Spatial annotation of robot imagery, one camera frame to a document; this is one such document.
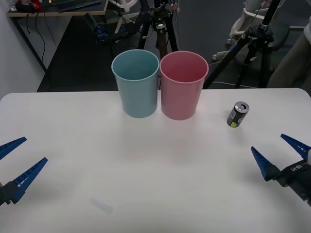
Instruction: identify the black drink can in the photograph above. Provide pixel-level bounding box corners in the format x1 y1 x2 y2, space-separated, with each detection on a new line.
226 101 250 129

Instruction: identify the pale blue plastic bin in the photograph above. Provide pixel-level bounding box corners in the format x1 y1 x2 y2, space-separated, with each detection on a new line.
111 49 160 119

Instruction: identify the black tripod with blue legs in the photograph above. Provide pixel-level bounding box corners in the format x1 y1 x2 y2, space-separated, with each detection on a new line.
203 0 277 89

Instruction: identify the red object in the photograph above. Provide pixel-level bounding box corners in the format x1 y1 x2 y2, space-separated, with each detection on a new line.
15 0 41 12

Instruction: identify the wooden edged desk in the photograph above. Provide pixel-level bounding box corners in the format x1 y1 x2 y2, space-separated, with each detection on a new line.
7 0 109 73

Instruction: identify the white wheeled stand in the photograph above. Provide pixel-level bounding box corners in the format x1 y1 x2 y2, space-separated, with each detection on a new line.
212 0 269 61

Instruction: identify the black keyboard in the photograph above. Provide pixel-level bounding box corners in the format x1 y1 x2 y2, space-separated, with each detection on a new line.
57 0 102 12

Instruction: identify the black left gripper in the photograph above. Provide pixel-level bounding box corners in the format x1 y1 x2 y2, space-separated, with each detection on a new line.
0 137 49 207

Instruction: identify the person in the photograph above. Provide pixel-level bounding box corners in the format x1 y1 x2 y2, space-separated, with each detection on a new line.
266 25 311 88

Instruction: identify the pink plastic bin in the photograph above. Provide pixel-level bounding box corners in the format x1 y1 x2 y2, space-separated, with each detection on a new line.
159 50 209 121

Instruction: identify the blue black floor device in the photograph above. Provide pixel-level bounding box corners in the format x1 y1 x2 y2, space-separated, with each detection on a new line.
94 23 109 40

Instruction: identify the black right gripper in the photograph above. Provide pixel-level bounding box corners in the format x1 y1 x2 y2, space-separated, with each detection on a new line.
251 133 311 202

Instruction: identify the white office chair base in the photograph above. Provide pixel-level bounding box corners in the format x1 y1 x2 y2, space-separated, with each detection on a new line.
113 0 138 34

